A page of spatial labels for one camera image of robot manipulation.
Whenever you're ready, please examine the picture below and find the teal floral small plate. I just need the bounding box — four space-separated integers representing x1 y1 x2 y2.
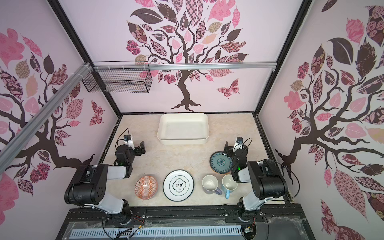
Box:
209 151 233 174

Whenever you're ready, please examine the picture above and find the light blue ceramic mug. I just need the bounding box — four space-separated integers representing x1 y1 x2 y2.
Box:
222 175 238 199

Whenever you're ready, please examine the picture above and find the purple ceramic mug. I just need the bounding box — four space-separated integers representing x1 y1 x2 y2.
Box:
202 175 223 196

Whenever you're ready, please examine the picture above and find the white green-rimmed plate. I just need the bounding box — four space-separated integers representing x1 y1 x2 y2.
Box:
163 170 195 202

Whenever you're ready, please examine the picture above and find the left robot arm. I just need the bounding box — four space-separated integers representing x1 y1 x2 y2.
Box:
64 141 146 225

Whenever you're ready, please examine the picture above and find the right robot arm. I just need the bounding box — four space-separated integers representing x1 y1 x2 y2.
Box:
224 143 289 222

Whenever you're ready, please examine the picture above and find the white plastic bin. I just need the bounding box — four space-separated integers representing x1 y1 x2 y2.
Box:
157 113 210 145

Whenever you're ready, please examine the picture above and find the orange patterned bowl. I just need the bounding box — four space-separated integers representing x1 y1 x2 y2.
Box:
135 176 158 200

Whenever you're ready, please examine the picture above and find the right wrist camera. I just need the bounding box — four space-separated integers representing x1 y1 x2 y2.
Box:
233 137 244 152

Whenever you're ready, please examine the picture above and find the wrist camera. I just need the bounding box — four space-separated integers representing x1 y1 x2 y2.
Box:
124 134 135 149
233 137 244 152

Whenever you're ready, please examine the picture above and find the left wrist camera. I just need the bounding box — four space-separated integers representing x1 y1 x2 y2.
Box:
124 134 135 149

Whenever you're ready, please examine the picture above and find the black wire basket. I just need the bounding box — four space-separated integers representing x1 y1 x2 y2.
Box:
82 60 153 94

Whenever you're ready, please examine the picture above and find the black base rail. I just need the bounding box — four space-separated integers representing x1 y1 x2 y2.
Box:
57 204 315 240

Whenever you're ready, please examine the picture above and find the white vented cable duct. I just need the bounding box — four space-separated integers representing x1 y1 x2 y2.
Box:
66 226 243 240

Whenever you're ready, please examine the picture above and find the aluminium rail back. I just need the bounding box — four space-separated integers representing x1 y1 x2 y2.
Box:
93 62 277 71

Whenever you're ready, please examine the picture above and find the aluminium rail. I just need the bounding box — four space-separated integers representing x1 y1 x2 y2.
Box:
93 62 277 71
1 63 92 173

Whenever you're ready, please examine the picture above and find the aluminium rail left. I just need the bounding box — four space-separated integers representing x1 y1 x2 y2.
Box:
1 63 92 173

